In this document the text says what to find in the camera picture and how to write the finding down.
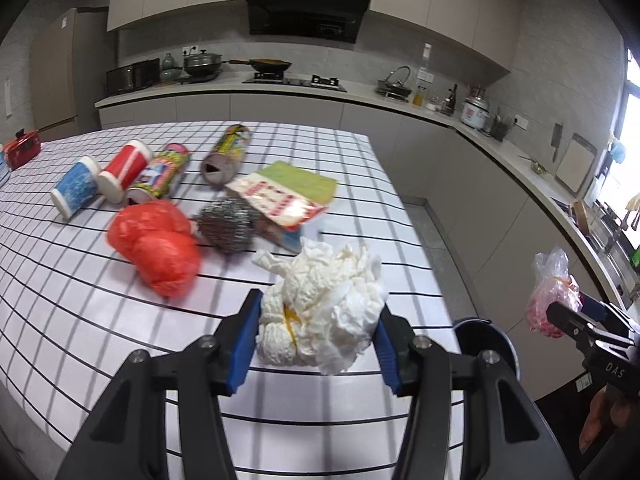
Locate colourful can with grey end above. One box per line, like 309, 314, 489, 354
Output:
200, 123, 252, 190

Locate red plastic bag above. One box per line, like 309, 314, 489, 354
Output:
106, 199, 202, 298

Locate person's right hand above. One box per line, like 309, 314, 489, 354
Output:
579, 385, 636, 455

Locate grey pot with lid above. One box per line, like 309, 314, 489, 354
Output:
183, 50, 226, 78

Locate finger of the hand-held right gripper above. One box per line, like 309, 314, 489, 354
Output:
546, 301, 636, 356
577, 294, 640, 333

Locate black countertop oven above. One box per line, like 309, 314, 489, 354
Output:
106, 59, 161, 96

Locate colourful can with red print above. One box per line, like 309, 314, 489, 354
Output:
125, 143, 193, 207

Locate green ceramic jar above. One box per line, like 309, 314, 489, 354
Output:
160, 53, 183, 83

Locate white checked tablecloth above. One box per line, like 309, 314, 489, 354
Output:
0, 121, 466, 480

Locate blue paper cup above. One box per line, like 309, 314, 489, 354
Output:
51, 155, 103, 220

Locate green sponge package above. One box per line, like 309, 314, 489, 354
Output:
225, 160, 339, 255

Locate beige refrigerator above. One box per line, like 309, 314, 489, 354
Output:
30, 7, 118, 143

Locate black range hood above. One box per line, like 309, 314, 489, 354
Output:
244, 0, 373, 44

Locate wok with wooden handle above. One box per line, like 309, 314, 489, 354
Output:
229, 58, 292, 74

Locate black gas stove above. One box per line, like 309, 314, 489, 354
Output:
243, 73, 347, 92

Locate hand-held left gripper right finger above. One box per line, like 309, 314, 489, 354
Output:
374, 305, 576, 480

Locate steel kettle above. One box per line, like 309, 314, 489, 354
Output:
376, 66, 414, 100

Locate white rice cooker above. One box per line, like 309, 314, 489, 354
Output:
460, 92, 490, 132

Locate red paper cup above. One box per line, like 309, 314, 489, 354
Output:
97, 139, 154, 205

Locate black trash bin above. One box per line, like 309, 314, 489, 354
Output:
452, 317, 521, 386

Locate white plastic bag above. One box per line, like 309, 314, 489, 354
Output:
251, 238, 390, 376

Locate clear plastic bag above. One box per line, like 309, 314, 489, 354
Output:
525, 247, 583, 337

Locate white cutting board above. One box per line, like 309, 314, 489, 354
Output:
555, 133, 598, 196

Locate steel wool scrubber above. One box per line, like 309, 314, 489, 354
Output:
194, 196, 263, 256

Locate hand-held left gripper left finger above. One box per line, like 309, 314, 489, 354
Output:
54, 289, 264, 480

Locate red radio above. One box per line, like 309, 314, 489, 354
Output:
1, 130, 42, 171

